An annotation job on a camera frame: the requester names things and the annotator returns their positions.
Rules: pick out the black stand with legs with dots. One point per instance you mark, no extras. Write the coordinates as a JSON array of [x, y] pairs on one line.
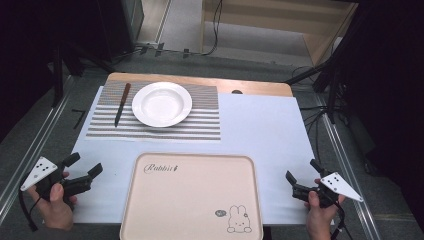
[[57, 76]]

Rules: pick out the metal floor rail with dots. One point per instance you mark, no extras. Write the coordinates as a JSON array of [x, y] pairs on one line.
[[346, 160], [33, 150]]

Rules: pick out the person's left hand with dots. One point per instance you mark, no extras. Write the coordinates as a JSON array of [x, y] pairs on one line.
[[56, 211]]

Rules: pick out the wooden platform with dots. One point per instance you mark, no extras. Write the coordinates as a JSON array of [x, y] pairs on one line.
[[310, 23]]

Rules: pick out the pink rabbit-print tray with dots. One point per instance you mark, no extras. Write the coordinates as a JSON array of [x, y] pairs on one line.
[[191, 200]]

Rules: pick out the white deep plate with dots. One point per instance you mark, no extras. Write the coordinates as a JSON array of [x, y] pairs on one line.
[[162, 104]]

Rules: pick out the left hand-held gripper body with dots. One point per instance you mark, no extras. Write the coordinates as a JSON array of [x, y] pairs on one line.
[[42, 170]]

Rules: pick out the black tripod stand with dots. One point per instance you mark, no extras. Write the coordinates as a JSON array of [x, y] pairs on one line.
[[331, 83]]

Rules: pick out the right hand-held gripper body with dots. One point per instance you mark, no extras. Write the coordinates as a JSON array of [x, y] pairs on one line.
[[338, 185]]

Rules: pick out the grey striped placemat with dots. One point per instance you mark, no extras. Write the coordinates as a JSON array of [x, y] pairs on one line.
[[200, 123]]

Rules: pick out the person's right hand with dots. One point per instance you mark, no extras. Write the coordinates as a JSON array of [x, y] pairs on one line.
[[318, 220]]

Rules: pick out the black cabinet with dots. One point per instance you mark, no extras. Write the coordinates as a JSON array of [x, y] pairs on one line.
[[123, 26]]

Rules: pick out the white table cover sheet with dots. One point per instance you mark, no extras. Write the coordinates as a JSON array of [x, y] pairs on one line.
[[263, 133]]

